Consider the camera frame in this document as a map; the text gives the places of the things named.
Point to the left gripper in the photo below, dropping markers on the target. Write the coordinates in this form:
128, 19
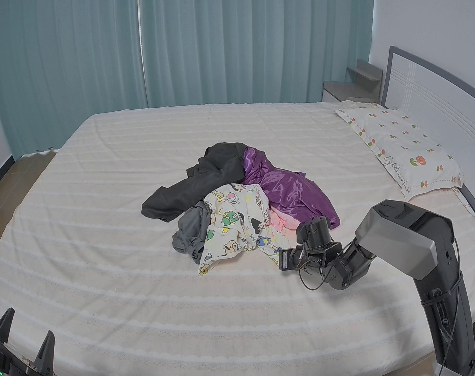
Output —
0, 357

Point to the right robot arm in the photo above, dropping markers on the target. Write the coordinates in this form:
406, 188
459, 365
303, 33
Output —
414, 237

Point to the bed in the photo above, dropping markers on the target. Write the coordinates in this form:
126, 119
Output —
104, 217

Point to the grey garment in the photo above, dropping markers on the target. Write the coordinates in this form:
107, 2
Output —
190, 229

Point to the white printed pyjama top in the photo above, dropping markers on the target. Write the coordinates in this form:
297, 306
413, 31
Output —
233, 225

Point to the black garment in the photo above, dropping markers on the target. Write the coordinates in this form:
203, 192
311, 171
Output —
206, 178

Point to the blue-green curtain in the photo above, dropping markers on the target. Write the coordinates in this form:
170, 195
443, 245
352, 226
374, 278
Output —
65, 61
253, 37

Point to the pink garment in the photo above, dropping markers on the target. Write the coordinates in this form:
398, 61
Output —
284, 225

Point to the purple satin garment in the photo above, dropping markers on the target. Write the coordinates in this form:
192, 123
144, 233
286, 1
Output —
292, 194

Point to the grey bedside table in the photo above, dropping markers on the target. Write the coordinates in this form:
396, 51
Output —
347, 89

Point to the white printed pillow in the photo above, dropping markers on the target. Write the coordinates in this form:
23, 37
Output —
402, 143

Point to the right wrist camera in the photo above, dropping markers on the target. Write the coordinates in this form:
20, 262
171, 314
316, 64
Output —
285, 260

